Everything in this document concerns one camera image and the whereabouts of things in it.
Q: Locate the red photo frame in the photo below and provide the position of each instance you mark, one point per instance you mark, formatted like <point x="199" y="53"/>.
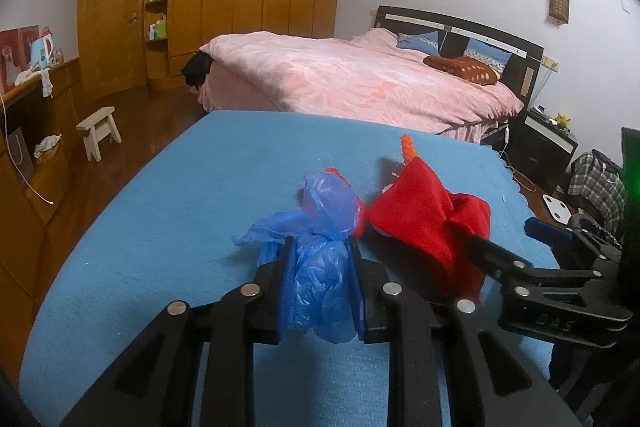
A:
<point x="12" y="57"/>

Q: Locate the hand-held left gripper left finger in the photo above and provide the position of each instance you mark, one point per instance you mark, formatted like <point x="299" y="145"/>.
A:
<point x="286" y="292"/>

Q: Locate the yellow plush toy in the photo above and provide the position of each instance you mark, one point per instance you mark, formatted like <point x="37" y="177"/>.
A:
<point x="563" y="120"/>

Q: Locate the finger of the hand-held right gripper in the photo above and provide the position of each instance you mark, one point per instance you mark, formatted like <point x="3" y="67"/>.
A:
<point x="550" y="232"/>
<point x="495" y="252"/>

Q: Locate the dark wooden bed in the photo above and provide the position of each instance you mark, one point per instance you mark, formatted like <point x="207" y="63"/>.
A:
<point x="450" y="19"/>

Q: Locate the white wall switch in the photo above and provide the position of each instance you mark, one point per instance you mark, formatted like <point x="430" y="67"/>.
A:
<point x="625" y="5"/>

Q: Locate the brown dotted pillow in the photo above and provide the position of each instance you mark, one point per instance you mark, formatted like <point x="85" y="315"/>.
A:
<point x="465" y="68"/>

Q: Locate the blue plastic bag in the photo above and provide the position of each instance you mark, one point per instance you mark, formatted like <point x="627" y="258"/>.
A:
<point x="320" y="267"/>

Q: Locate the green bottle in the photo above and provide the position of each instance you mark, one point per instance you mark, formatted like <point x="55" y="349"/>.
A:
<point x="159" y="29"/>

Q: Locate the small wooden stool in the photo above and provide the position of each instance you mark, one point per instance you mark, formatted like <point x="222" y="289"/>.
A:
<point x="97" y="122"/>

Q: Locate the red fabric glove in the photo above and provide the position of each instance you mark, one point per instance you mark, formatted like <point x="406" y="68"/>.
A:
<point x="425" y="207"/>

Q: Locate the white crumpled cloth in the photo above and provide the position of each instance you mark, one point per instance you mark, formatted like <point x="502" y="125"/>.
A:
<point x="47" y="144"/>

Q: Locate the dark nightstand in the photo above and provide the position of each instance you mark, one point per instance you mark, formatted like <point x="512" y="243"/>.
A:
<point x="542" y="152"/>

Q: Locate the blue pillow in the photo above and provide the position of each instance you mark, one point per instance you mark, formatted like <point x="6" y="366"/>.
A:
<point x="417" y="42"/>
<point x="487" y="54"/>

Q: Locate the white bathroom scale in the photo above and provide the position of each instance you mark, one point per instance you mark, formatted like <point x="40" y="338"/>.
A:
<point x="559" y="209"/>

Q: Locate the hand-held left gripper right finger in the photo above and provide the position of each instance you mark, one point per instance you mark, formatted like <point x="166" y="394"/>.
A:
<point x="357" y="297"/>

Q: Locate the plaid shirt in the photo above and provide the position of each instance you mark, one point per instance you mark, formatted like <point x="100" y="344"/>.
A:
<point x="597" y="187"/>

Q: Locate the wooden door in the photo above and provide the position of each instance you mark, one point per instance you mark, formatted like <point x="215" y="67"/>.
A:
<point x="112" y="32"/>

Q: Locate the black cloth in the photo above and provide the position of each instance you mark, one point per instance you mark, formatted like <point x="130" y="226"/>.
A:
<point x="195" y="69"/>

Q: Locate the orange bumpy pad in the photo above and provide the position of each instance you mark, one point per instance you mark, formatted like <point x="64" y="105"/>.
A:
<point x="407" y="149"/>

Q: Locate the blue and white kettle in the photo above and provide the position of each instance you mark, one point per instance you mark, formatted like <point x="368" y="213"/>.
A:
<point x="42" y="52"/>

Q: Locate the blue tablecloth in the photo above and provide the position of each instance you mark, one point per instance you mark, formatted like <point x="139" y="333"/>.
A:
<point x="200" y="207"/>

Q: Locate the wall socket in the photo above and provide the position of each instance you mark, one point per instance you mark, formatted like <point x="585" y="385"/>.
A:
<point x="550" y="63"/>

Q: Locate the brown wall lamp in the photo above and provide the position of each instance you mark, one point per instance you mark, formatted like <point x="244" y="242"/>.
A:
<point x="559" y="6"/>

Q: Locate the wooden side cabinet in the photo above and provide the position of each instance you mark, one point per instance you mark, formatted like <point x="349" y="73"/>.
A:
<point x="25" y="232"/>

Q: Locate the pink blanket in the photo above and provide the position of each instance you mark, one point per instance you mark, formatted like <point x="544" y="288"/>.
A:
<point x="325" y="77"/>

